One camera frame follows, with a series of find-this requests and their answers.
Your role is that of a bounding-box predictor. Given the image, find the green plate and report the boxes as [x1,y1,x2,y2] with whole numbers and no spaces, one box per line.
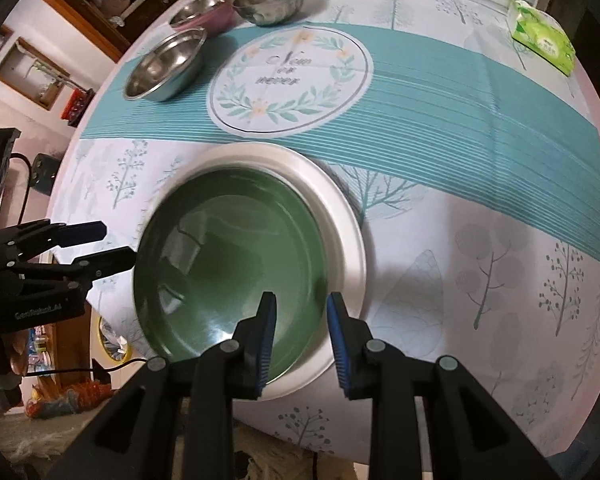
[132,169,329,378]

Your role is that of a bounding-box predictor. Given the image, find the patterned steel bowl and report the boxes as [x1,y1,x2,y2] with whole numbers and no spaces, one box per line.
[232,0,304,27]

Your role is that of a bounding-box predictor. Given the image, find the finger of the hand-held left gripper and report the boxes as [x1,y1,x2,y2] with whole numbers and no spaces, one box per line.
[0,220,107,267]
[15,246,138,288]

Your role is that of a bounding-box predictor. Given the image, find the black power adapter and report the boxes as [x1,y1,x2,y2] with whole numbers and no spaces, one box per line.
[30,152,63,196]

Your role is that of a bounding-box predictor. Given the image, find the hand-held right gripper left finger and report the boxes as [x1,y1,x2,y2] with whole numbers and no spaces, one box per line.
[47,291,278,480]

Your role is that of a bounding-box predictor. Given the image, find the green tissue pack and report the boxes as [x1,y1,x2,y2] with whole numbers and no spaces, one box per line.
[509,0,577,77]

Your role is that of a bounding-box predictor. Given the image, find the large steel bowl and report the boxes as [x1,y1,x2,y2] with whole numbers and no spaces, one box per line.
[123,27,208,102]

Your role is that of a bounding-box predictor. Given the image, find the pink steel bowl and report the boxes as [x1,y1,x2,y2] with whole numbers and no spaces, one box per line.
[169,0,238,35]

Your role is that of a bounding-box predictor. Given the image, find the large white plate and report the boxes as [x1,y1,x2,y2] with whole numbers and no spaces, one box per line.
[145,142,368,385]

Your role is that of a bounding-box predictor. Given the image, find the orange plastic bag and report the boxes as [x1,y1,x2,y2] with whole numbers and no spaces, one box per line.
[25,380,116,416]

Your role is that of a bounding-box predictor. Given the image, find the red basket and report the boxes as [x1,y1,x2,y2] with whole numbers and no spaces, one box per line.
[60,87,93,126]

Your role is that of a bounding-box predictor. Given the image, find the black cable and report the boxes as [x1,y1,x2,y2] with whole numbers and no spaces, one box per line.
[10,152,36,201]

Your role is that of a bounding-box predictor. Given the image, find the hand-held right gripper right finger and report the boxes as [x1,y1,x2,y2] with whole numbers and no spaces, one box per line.
[326,291,561,480]

